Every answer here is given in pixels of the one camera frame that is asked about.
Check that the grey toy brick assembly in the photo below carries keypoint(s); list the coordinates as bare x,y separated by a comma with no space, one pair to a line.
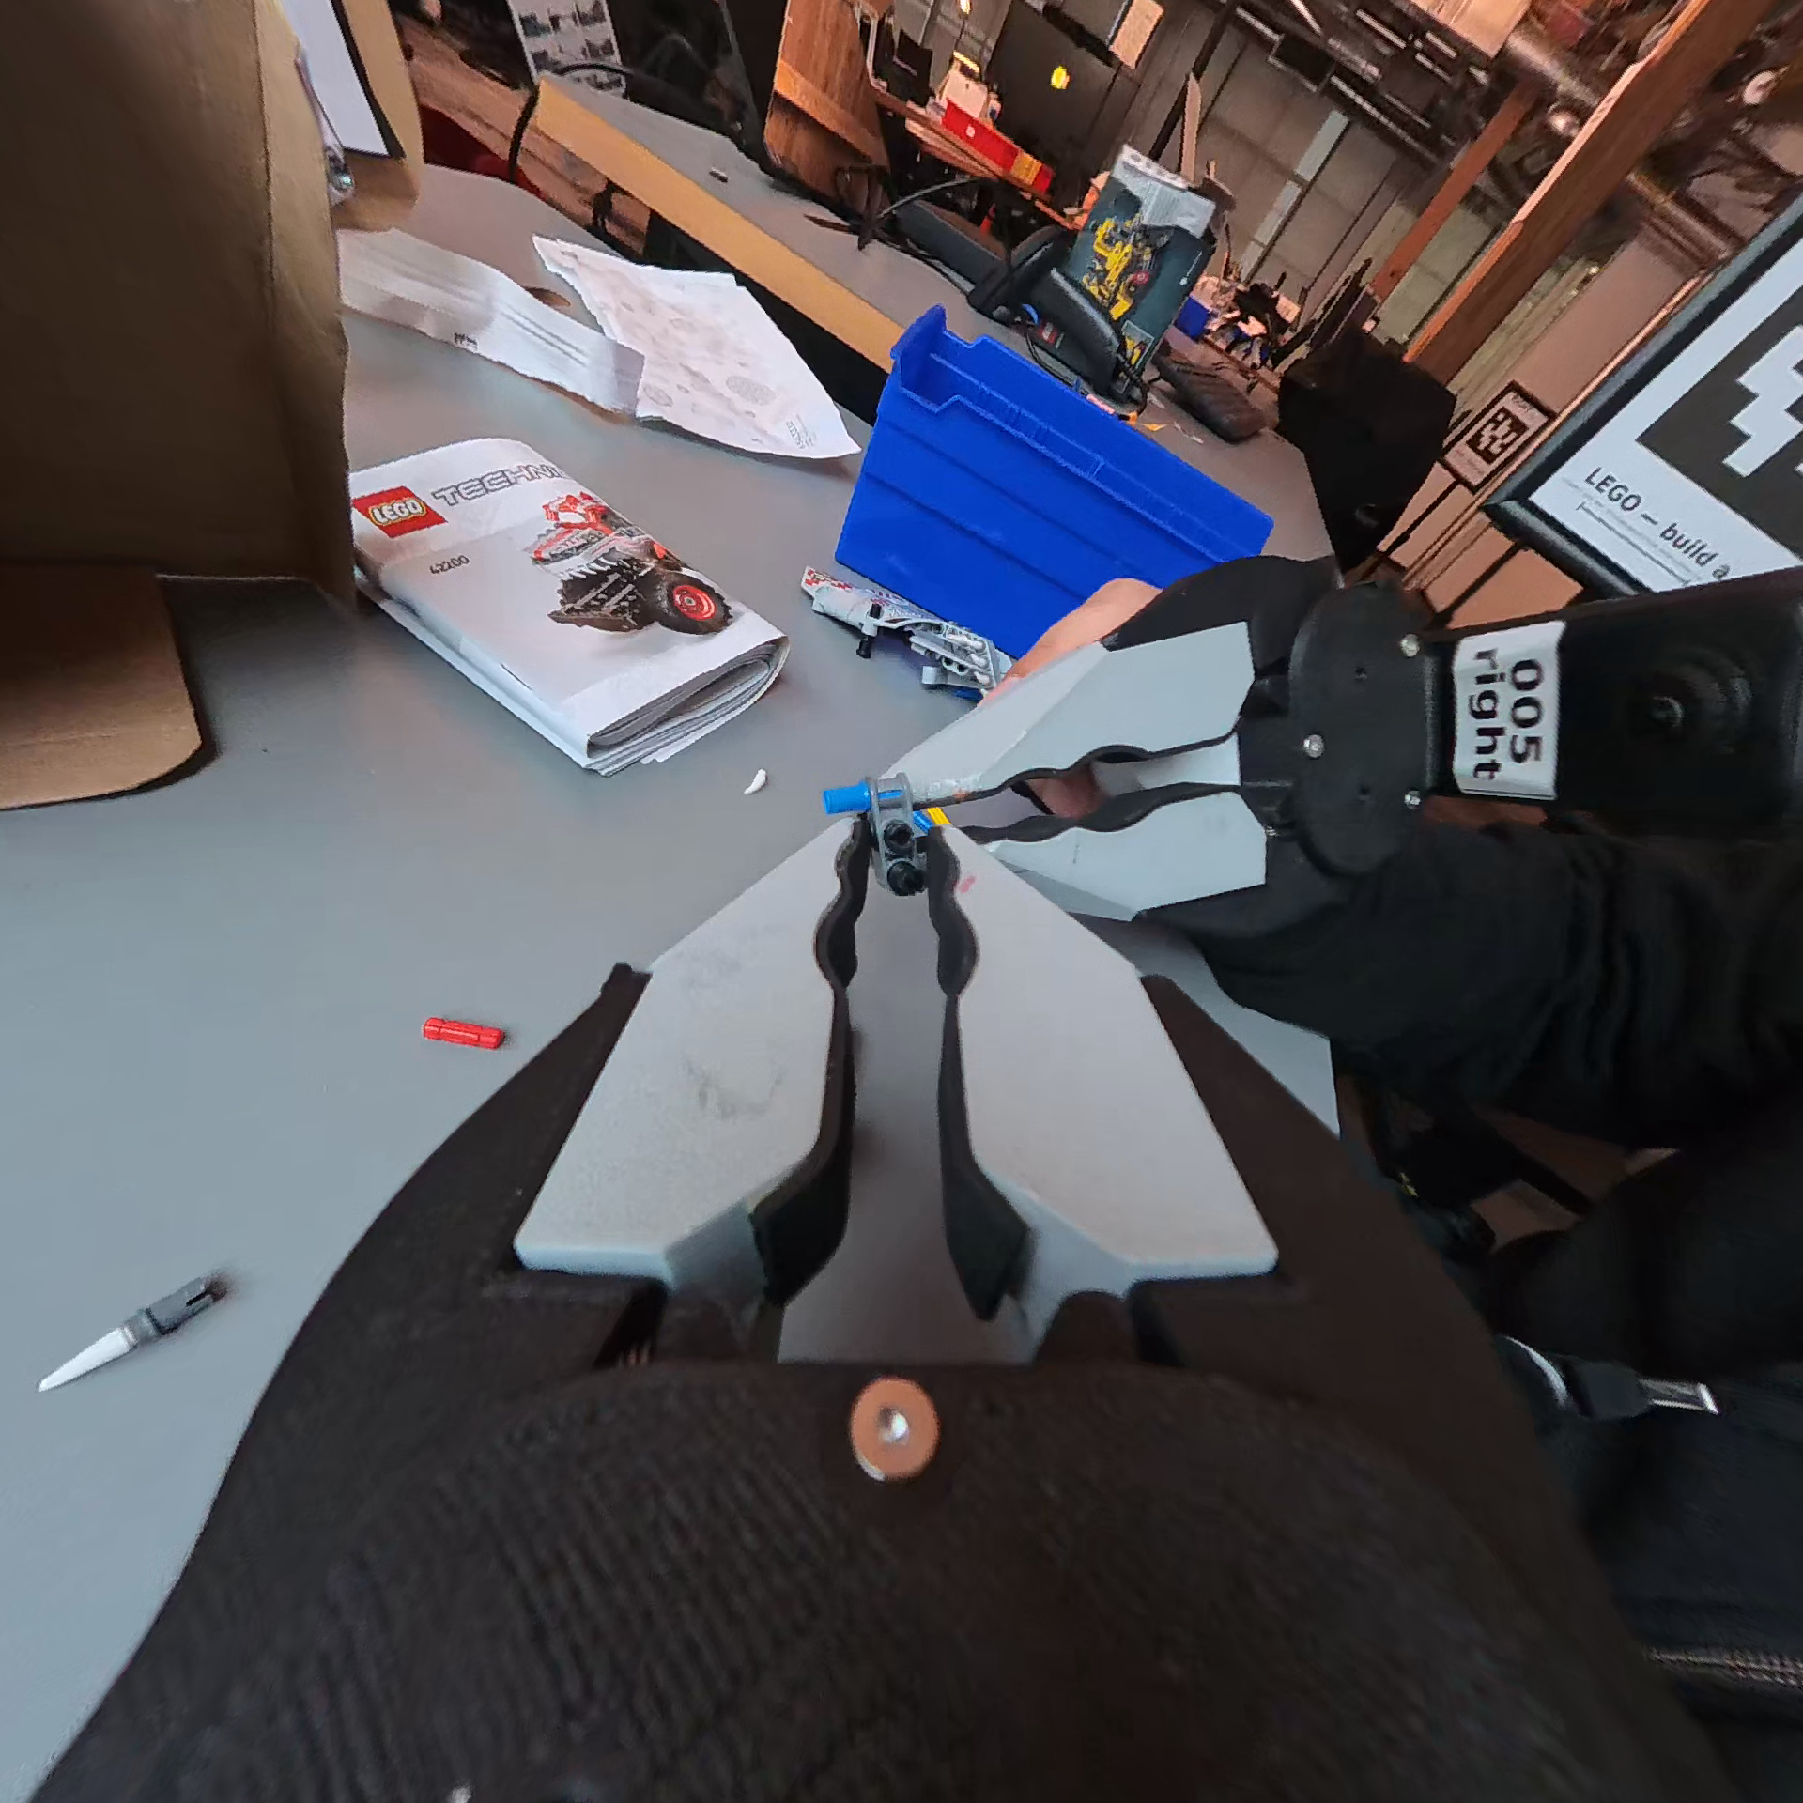
898,838

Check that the white sticker sheet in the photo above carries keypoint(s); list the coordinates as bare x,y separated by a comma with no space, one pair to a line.
705,359

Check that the task instruction sign board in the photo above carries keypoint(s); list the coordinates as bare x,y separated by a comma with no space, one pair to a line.
1677,424

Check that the yellow vehicle toy set box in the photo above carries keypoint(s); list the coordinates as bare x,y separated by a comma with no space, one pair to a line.
1134,255

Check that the torn white paper bag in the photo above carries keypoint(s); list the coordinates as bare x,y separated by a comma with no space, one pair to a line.
478,318

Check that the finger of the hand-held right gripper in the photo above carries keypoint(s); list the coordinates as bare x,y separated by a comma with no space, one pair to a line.
1154,859
1126,706

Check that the black office chair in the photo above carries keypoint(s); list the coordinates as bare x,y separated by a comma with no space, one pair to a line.
1359,436

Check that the white and grey toy tooth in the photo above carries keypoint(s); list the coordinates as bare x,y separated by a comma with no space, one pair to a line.
134,1332

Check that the loose grey toy parts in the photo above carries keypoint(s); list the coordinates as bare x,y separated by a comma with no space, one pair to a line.
915,634

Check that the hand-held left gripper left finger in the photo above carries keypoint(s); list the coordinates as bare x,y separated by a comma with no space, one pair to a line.
689,1099

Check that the person's right forearm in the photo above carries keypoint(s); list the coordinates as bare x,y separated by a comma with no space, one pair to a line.
1522,973

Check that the red box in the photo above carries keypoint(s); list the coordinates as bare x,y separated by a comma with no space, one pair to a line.
993,140

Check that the person's right hand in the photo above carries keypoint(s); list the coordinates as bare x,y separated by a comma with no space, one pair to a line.
1077,634

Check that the red toy connector pin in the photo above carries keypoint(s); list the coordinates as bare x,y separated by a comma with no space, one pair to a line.
461,1034

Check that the blue toy connector pin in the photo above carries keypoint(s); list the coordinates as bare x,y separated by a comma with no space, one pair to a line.
847,801

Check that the small square tag sign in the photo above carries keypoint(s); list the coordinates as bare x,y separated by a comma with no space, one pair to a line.
1501,436

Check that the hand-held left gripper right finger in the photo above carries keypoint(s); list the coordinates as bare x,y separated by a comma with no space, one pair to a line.
1112,1112

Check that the blue storage bin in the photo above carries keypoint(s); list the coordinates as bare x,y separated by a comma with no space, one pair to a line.
1028,492

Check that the brown cardboard box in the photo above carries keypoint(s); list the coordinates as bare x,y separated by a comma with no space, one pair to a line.
155,283

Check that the toy set instruction booklet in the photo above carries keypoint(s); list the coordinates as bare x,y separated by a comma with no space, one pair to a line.
562,591

